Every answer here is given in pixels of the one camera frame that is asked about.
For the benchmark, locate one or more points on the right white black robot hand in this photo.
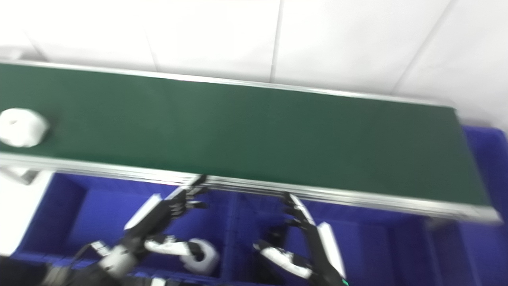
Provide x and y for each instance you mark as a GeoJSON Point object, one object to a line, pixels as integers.
{"type": "Point", "coordinates": [317, 246]}

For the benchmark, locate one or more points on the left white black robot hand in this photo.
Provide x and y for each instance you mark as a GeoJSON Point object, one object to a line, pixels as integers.
{"type": "Point", "coordinates": [152, 216]}

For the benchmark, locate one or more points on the white cylindrical plastic part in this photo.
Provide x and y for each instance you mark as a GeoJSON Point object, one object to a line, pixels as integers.
{"type": "Point", "coordinates": [206, 260]}
{"type": "Point", "coordinates": [22, 127]}

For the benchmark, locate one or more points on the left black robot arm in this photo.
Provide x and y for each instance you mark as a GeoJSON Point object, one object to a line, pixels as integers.
{"type": "Point", "coordinates": [91, 274]}

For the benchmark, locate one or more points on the aluminium conveyor support leg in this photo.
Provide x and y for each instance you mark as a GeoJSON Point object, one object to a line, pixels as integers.
{"type": "Point", "coordinates": [22, 174]}

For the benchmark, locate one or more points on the blue plastic bin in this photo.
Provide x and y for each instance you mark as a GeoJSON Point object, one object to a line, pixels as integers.
{"type": "Point", "coordinates": [369, 250]}
{"type": "Point", "coordinates": [99, 214]}
{"type": "Point", "coordinates": [488, 159]}

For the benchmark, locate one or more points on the green conveyor belt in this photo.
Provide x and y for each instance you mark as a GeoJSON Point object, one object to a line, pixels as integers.
{"type": "Point", "coordinates": [238, 131]}
{"type": "Point", "coordinates": [357, 197]}

